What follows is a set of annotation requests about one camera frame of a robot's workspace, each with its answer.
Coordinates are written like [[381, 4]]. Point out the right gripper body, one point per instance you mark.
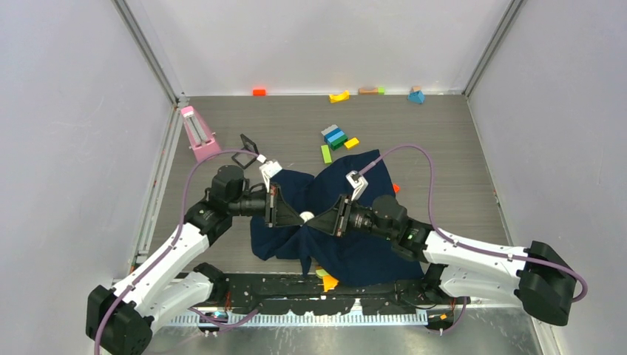
[[361, 218]]

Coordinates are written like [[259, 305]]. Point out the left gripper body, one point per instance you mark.
[[249, 203]]

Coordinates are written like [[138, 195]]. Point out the white round brooch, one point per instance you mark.
[[306, 216]]

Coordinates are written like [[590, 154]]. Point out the black frame stand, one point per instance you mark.
[[245, 160]]

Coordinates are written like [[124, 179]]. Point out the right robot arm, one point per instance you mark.
[[536, 278]]

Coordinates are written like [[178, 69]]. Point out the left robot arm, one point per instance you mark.
[[122, 319]]

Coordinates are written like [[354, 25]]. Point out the pink metronome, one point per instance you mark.
[[201, 138]]

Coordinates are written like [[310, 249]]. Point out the yellow orange block stack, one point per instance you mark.
[[328, 281]]

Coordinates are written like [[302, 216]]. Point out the lime green block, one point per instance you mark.
[[326, 154]]

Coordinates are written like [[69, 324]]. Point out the yellow small block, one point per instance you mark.
[[351, 143]]

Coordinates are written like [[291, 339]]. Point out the grey blue green block stack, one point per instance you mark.
[[334, 137]]

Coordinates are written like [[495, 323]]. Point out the blue triangle block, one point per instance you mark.
[[417, 97]]

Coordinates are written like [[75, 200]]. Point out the yellow arch block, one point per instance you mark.
[[336, 98]]

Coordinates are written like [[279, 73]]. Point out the tan flat block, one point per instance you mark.
[[368, 91]]

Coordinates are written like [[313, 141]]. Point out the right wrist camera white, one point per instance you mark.
[[358, 183]]

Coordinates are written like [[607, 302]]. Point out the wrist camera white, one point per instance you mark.
[[358, 183], [268, 168]]

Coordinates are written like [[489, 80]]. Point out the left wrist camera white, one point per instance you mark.
[[268, 168]]

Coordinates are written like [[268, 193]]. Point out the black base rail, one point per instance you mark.
[[278, 294]]

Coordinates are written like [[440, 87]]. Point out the red block at wall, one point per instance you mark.
[[259, 91]]

